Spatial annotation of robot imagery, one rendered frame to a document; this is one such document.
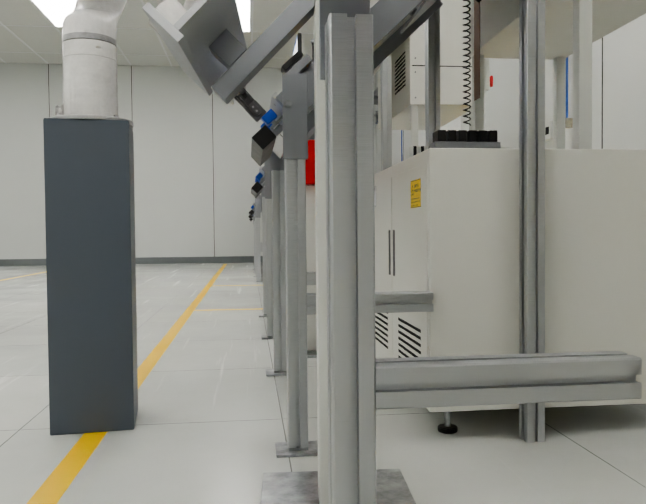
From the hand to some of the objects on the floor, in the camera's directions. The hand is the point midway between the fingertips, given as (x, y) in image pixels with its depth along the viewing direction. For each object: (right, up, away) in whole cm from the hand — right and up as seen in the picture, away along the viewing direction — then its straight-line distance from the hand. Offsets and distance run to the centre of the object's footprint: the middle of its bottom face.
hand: (256, 111), depth 153 cm
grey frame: (+32, -72, +20) cm, 81 cm away
